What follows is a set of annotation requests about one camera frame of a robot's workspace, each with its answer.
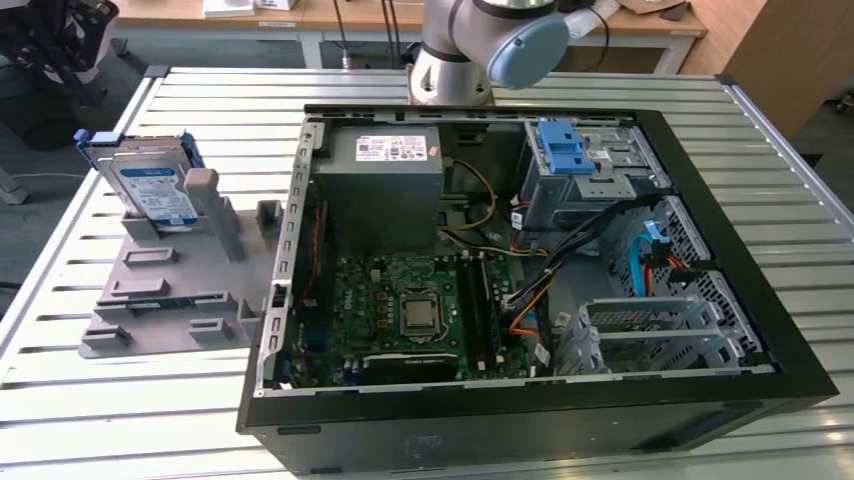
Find grey parts rack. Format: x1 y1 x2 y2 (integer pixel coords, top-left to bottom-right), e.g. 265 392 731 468
77 167 285 359

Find wooden desk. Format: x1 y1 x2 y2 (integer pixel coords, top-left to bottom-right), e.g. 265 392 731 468
112 0 708 69

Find light blue data wire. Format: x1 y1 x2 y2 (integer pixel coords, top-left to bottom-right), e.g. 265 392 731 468
625 219 668 301

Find black mesh bin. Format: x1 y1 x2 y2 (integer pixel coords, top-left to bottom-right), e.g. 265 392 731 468
0 82 85 151

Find yellow wires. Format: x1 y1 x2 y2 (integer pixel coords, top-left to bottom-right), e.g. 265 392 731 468
436 159 499 234

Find brown cardboard piece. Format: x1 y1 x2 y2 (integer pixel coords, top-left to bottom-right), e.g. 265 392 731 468
616 0 688 21

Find black wire bundle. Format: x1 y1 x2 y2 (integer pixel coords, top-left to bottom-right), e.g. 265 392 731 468
503 192 668 311

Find red yellow power wire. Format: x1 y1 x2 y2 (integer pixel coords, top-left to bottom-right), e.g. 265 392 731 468
649 239 712 286

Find hard disk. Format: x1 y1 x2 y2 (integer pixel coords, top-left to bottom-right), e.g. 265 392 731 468
72 128 205 234

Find grey power supply unit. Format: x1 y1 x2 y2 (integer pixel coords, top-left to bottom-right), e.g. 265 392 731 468
312 124 445 256

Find metal disk bay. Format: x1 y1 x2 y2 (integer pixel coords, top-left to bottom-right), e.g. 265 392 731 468
556 294 761 376

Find black graphics card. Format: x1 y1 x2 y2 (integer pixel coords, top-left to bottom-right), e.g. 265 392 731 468
358 352 461 386

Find blue plastic drive latch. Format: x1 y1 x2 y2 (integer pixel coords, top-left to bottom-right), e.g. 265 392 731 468
536 121 595 176

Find black PC case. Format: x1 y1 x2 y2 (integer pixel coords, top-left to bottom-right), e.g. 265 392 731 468
233 102 840 476

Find orange wire bundle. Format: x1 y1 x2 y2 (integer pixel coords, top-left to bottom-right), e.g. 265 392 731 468
507 284 556 341

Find green motherboard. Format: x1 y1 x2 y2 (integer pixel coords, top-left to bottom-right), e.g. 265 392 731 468
292 252 535 389

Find metal optical drive cage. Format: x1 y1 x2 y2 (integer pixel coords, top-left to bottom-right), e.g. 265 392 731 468
519 119 672 231

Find silver CPU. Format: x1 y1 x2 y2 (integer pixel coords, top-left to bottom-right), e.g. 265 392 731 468
398 294 441 336

